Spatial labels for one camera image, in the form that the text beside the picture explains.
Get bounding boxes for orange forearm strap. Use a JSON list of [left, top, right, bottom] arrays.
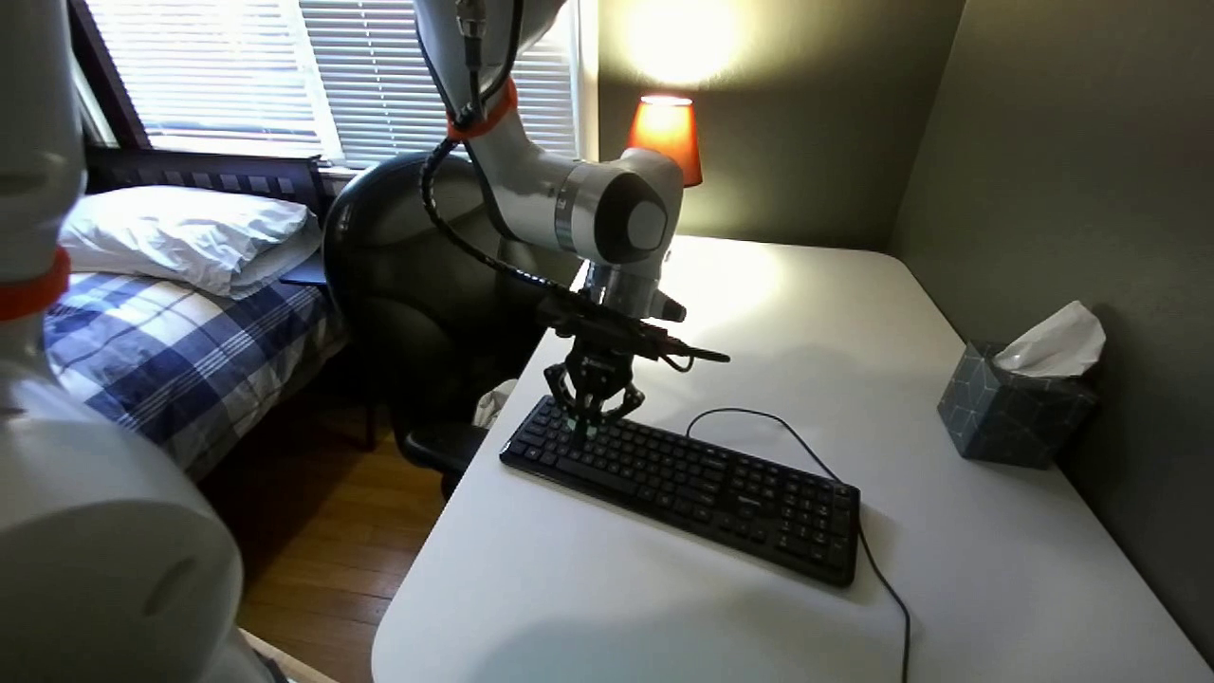
[[445, 77, 525, 147]]

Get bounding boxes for white window blinds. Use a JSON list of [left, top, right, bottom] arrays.
[[81, 0, 592, 176]]

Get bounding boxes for black leather office chair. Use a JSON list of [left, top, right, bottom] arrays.
[[319, 147, 562, 499]]

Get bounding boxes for orange shade table lamp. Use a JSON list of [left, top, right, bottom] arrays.
[[626, 91, 705, 193]]

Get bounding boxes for orange strap on arm base link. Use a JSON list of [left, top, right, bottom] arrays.
[[0, 241, 77, 326]]

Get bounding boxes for blue plaid bed blanket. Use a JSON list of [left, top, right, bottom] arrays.
[[43, 263, 354, 486]]

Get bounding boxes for dark patterned tissue box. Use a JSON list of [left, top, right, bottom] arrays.
[[935, 341, 1102, 472]]

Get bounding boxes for black keyboard cable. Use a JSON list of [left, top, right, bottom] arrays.
[[684, 401, 918, 683]]

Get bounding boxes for dark bed headboard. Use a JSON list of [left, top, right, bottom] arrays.
[[81, 144, 334, 219]]

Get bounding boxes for white pillow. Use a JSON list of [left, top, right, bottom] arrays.
[[53, 183, 326, 303]]

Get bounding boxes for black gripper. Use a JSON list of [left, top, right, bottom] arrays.
[[538, 331, 648, 437]]

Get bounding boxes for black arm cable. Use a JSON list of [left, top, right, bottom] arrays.
[[419, 0, 601, 320]]

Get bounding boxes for white tissue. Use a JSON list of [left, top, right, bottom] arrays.
[[989, 297, 1113, 384]]

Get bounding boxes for black computer keyboard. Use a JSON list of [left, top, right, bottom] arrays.
[[497, 392, 865, 592]]

